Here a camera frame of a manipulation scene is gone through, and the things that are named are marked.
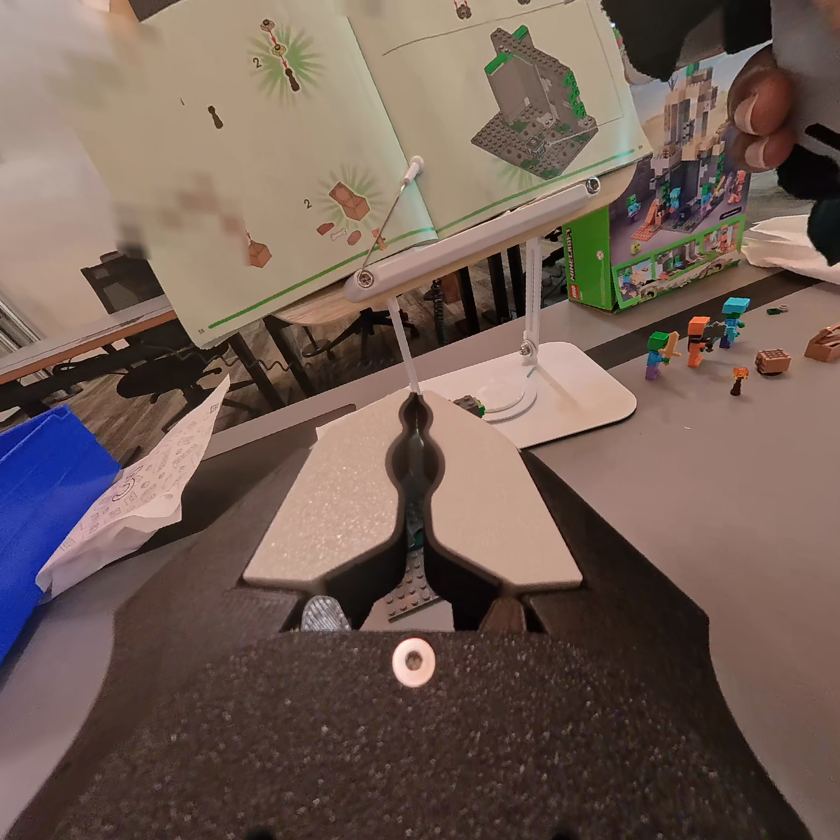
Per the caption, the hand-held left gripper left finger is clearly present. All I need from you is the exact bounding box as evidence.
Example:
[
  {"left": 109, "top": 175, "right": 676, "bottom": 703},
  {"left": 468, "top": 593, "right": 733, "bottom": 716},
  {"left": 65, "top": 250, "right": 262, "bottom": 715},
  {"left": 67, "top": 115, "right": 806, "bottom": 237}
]
[{"left": 243, "top": 391, "right": 421, "bottom": 627}]

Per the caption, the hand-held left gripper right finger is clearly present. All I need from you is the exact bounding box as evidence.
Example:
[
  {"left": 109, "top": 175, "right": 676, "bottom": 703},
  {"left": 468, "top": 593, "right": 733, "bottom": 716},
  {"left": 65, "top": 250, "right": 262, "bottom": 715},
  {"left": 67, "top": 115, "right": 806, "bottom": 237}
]
[{"left": 420, "top": 392, "right": 585, "bottom": 630}]

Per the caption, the grey toy brick building model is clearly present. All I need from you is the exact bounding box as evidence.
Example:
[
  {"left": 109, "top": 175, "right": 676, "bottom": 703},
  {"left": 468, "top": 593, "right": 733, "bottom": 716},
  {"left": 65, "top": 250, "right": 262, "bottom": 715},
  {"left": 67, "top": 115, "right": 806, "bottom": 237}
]
[{"left": 386, "top": 395, "right": 488, "bottom": 624}]

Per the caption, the person's right hand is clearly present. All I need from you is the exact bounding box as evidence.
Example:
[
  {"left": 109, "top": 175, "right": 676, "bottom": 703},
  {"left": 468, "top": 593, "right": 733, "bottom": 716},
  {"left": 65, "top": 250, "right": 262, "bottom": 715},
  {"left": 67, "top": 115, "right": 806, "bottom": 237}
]
[{"left": 725, "top": 46, "right": 799, "bottom": 173}]

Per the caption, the white printed paper bag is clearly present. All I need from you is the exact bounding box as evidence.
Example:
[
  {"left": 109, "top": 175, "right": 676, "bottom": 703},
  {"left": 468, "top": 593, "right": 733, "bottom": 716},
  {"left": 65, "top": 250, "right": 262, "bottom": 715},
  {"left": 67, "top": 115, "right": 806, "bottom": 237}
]
[
  {"left": 740, "top": 213, "right": 840, "bottom": 287},
  {"left": 35, "top": 373, "right": 232, "bottom": 599}
]

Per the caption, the black office chair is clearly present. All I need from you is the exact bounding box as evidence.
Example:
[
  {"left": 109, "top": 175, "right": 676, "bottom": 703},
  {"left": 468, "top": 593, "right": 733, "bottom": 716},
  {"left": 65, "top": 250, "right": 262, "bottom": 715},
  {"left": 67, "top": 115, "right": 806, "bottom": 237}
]
[
  {"left": 115, "top": 348, "right": 228, "bottom": 405},
  {"left": 80, "top": 249, "right": 159, "bottom": 316}
]

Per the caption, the green headed toy minifigure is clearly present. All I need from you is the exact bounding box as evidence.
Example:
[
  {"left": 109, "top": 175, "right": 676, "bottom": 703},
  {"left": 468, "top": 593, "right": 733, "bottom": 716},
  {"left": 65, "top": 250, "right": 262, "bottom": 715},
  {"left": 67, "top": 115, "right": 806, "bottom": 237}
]
[{"left": 644, "top": 330, "right": 684, "bottom": 383}]

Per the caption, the green toy brick set box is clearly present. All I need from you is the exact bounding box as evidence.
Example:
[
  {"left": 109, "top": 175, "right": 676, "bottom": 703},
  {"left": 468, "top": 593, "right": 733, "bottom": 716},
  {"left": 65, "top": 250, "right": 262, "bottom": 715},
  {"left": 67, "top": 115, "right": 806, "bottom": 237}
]
[{"left": 561, "top": 49, "right": 750, "bottom": 314}]

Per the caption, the orange toy minifigure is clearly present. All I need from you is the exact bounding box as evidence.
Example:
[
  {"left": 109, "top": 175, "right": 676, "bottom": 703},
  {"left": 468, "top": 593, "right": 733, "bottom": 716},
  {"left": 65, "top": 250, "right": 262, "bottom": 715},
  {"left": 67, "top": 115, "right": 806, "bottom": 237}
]
[{"left": 685, "top": 315, "right": 723, "bottom": 369}]

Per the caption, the cyan headed toy minifigure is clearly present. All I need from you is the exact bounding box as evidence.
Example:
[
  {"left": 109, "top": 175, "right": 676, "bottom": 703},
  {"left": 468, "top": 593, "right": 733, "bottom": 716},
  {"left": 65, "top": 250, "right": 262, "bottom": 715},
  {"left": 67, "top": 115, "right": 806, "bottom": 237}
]
[{"left": 718, "top": 297, "right": 752, "bottom": 350}]

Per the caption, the white book stand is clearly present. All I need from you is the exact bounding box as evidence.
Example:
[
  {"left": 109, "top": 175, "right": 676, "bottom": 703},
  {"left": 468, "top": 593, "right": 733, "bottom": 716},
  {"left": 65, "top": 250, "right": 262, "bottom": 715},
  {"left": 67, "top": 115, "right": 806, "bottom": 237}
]
[{"left": 266, "top": 155, "right": 639, "bottom": 452}]

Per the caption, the brown toy chest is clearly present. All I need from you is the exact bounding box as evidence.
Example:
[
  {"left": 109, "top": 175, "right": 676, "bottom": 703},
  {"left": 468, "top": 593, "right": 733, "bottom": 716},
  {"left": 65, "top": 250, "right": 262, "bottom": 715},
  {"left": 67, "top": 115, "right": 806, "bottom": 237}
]
[{"left": 805, "top": 322, "right": 840, "bottom": 364}]

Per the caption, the blue plastic bin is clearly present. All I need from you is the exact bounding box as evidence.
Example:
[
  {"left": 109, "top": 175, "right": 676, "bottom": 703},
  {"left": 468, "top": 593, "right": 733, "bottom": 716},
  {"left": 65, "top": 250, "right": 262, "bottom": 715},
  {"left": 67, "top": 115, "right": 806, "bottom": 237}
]
[{"left": 0, "top": 403, "right": 124, "bottom": 665}]

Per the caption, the wooden office table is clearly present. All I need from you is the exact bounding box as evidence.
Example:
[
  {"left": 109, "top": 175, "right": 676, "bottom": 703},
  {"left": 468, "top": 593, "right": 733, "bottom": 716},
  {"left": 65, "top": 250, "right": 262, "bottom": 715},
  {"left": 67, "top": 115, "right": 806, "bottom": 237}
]
[{"left": 0, "top": 294, "right": 316, "bottom": 421}]

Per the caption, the pale green instruction booklet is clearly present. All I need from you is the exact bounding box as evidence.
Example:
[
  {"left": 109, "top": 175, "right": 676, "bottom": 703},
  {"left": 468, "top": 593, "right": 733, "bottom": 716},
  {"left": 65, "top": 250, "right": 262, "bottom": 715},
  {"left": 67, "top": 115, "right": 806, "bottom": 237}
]
[{"left": 66, "top": 0, "right": 655, "bottom": 333}]

